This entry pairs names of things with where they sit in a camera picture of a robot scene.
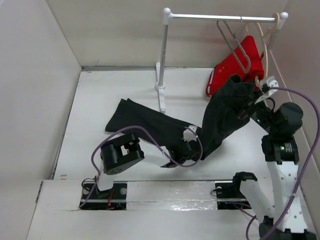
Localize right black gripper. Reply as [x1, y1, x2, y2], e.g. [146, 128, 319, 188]
[224, 88, 278, 134]

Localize black denim trousers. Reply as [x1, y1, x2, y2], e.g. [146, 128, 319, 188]
[105, 74, 255, 160]

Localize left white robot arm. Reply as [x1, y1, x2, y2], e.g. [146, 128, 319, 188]
[94, 132, 145, 199]

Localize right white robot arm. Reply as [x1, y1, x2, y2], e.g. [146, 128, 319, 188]
[231, 101, 317, 240]

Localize grey metal trouser hanger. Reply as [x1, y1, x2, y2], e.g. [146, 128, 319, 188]
[215, 19, 252, 75]

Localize cream wooden hanger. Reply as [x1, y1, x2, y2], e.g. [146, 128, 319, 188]
[253, 12, 281, 87]

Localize silver foil tape strip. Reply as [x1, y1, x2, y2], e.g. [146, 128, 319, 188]
[126, 180, 217, 212]

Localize white and silver clothes rack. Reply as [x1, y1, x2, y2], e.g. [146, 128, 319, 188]
[155, 7, 289, 114]

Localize red garment with white stripes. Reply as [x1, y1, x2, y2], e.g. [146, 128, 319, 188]
[205, 35, 266, 97]

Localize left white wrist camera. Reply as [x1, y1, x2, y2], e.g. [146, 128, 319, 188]
[182, 125, 198, 143]

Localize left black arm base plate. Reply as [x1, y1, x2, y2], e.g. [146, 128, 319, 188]
[79, 180, 128, 211]

